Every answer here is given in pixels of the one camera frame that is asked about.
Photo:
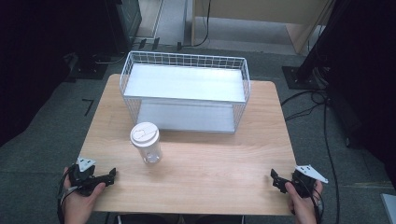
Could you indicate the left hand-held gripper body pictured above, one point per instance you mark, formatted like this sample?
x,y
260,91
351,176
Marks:
x,y
81,180

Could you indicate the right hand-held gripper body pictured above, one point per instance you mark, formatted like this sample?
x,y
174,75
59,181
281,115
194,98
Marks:
x,y
306,182

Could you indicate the clear plastic jar white lid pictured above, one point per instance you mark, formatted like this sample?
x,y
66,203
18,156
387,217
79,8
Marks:
x,y
146,149

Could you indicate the person's left hand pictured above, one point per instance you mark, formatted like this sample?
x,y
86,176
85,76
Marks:
x,y
77,207

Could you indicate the person's right hand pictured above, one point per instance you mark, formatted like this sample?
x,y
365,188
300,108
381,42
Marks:
x,y
303,210

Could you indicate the pale grey flat panel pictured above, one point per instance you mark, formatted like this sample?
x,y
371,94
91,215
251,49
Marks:
x,y
389,208

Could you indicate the dark stand base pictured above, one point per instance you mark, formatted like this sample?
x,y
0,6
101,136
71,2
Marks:
x,y
88,67

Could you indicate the black curtain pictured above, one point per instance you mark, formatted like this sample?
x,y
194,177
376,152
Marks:
x,y
34,62
370,77

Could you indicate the black stand pole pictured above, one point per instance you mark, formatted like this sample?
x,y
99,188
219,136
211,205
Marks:
x,y
320,40

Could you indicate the black equipment cabinet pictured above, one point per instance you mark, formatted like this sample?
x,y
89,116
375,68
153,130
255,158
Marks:
x,y
124,21

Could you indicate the light wooden cabinet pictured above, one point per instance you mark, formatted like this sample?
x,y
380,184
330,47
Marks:
x,y
264,12

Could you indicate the black stand base plate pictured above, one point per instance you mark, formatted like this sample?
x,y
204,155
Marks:
x,y
299,79

